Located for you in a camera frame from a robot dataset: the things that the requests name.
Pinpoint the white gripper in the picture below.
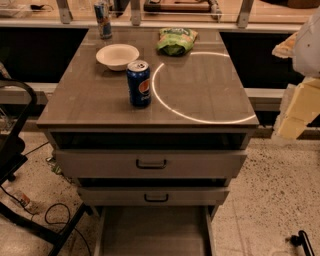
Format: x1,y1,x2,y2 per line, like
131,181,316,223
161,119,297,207
272,7,320,140

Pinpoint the blue pepsi can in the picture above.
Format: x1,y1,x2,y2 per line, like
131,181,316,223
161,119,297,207
126,60,151,108

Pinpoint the tall blue energy drink can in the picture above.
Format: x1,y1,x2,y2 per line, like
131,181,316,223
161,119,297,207
94,0,112,39

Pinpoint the green chip bag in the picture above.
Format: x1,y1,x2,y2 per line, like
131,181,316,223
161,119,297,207
157,28,198,56

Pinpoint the grey drawer cabinet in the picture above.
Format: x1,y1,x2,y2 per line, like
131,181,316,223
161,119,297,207
35,27,260,256

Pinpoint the upper grey drawer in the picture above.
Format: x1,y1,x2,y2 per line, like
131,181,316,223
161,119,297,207
55,150,247,179

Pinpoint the grey drawer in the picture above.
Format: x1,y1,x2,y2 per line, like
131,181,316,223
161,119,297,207
78,187,229,206
55,150,247,179

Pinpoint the open bottom drawer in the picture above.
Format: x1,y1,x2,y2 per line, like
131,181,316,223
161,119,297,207
94,206,215,256

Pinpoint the middle grey drawer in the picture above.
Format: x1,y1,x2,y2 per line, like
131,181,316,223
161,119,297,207
78,187,229,206

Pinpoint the plastic bottle on floor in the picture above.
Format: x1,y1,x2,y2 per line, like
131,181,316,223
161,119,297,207
8,188,33,210

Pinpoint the black chair frame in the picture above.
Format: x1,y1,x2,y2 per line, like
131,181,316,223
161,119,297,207
0,78,92,256

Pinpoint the black floor cable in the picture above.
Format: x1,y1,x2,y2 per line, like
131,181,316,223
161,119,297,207
0,184,93,256

